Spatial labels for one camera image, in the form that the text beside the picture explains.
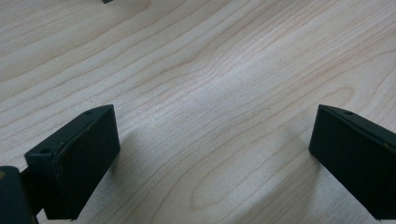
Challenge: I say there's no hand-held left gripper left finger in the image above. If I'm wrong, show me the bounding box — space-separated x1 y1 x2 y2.
24 104 121 220

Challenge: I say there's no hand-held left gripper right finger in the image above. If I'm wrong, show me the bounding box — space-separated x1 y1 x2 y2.
308 104 396 220

